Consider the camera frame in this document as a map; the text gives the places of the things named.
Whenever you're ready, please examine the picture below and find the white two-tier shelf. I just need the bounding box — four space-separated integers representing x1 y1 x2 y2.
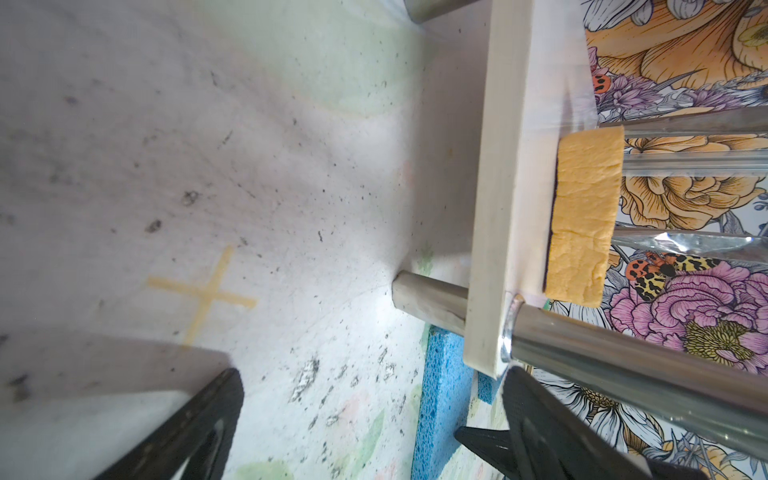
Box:
392 1 767 459

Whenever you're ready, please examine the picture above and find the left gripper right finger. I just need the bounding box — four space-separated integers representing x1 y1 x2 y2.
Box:
502 367 650 480

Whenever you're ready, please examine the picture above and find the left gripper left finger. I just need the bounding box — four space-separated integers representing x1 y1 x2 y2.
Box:
97 368 244 479

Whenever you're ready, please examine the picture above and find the blue sponge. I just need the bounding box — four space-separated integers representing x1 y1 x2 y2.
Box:
410 326 499 479

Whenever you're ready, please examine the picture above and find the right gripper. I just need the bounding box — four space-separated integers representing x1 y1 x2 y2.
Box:
453 424 709 480

